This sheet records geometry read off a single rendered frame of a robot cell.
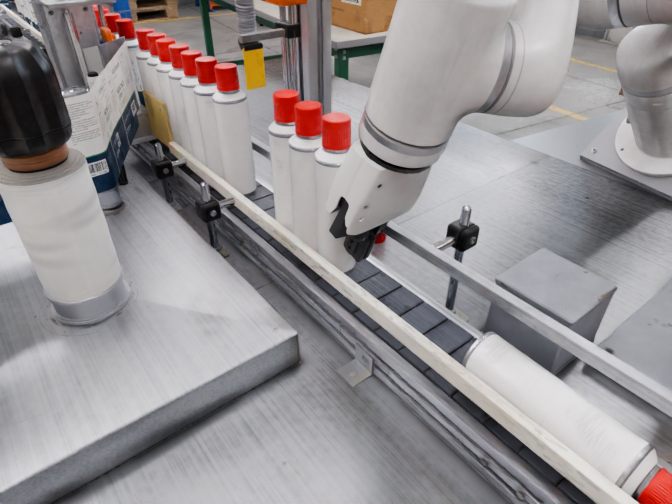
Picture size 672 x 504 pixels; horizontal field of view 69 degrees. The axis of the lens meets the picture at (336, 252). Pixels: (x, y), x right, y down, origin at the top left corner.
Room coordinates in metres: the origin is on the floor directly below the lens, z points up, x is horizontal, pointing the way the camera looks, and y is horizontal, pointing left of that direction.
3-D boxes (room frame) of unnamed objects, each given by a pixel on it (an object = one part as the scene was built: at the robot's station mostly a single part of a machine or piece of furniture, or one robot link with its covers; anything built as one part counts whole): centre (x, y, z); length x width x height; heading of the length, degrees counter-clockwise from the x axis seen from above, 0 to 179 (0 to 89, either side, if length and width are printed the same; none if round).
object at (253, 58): (0.69, 0.11, 1.09); 0.03 x 0.01 x 0.06; 128
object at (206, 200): (0.63, 0.19, 0.89); 0.03 x 0.03 x 0.12; 38
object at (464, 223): (0.47, -0.13, 0.91); 0.07 x 0.03 x 0.16; 128
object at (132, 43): (1.07, 0.43, 0.98); 0.05 x 0.05 x 0.20
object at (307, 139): (0.57, 0.03, 0.98); 0.05 x 0.05 x 0.20
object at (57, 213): (0.45, 0.30, 1.03); 0.09 x 0.09 x 0.30
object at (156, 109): (0.90, 0.34, 0.94); 0.10 x 0.01 x 0.09; 38
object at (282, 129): (0.61, 0.06, 0.98); 0.05 x 0.05 x 0.20
